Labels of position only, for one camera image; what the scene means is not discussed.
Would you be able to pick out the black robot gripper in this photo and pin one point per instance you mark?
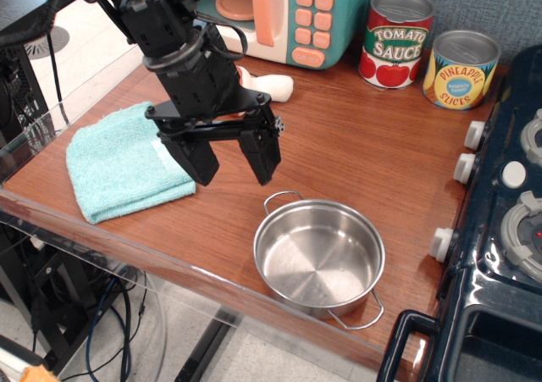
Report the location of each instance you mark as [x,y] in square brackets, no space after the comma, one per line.
[208,103]

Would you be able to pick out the silver two-handled pan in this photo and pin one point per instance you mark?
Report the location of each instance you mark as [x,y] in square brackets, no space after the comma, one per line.
[319,257]

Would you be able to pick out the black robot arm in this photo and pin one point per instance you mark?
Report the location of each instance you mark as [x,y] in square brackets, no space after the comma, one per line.
[155,26]

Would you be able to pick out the plush brown mushroom toy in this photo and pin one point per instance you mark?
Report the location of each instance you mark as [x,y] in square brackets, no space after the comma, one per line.
[279,87]

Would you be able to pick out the light blue folded towel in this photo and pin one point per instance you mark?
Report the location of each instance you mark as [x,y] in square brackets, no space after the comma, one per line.
[118,166]

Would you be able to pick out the teal cream toy microwave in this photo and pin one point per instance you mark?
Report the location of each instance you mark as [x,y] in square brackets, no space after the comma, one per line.
[312,34]

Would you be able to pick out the black table leg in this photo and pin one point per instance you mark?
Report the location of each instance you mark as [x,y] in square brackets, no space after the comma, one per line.
[203,353]

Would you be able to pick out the tomato sauce can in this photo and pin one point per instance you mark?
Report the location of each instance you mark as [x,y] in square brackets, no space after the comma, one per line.
[394,40]

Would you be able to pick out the white stove knob front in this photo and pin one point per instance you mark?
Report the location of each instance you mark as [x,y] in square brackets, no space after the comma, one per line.
[440,243]

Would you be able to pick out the white stove knob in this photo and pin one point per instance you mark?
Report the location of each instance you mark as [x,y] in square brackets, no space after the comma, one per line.
[474,134]
[464,167]
[440,243]

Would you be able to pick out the white stove knob middle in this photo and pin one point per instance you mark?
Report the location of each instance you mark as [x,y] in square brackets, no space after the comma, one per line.
[464,167]

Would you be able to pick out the white stove knob rear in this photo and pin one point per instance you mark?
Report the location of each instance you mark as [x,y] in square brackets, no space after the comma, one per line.
[474,134]

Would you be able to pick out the pineapple slices can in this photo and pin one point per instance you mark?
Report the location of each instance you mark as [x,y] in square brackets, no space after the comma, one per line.
[461,67]

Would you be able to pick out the yellow sponge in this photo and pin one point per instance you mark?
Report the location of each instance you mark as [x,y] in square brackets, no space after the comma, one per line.
[37,374]

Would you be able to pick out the dark blue toy stove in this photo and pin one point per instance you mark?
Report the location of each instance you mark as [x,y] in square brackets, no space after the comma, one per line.
[488,323]

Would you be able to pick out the black metal shelf frame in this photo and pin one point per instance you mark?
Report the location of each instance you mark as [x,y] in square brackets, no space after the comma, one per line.
[59,295]

